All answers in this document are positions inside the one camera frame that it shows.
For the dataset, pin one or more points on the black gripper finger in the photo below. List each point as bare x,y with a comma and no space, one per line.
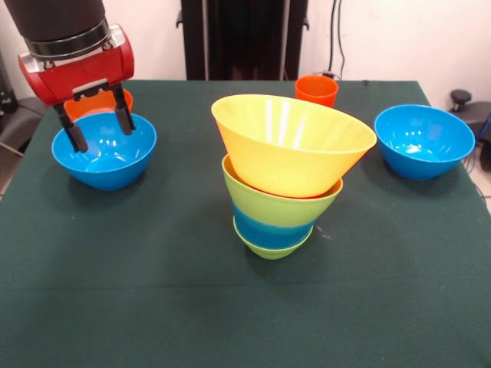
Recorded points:
123,111
74,134

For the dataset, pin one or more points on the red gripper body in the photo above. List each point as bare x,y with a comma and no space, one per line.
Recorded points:
76,76

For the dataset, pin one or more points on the large yellow bowl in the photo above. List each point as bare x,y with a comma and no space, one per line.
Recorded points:
291,153

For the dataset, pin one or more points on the large green bowl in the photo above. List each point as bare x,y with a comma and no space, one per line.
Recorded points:
276,207

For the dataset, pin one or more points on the small ribbed blue bowl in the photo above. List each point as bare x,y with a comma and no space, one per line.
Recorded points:
272,234

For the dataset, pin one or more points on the orange cup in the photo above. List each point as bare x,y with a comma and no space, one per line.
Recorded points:
318,90

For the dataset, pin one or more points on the small green bowl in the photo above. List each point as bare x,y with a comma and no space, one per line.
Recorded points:
270,253

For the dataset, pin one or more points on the large blue bowl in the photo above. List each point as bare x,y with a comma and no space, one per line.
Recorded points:
424,134
107,168

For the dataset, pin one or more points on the orange bowl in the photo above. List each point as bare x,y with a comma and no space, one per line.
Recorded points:
92,105

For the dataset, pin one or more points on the grey base leg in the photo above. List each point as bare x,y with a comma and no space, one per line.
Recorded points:
19,119

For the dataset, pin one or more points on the dark green table cloth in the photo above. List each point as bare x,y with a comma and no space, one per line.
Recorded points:
153,306

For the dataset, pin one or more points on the black chair base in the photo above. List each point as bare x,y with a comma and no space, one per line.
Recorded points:
472,119

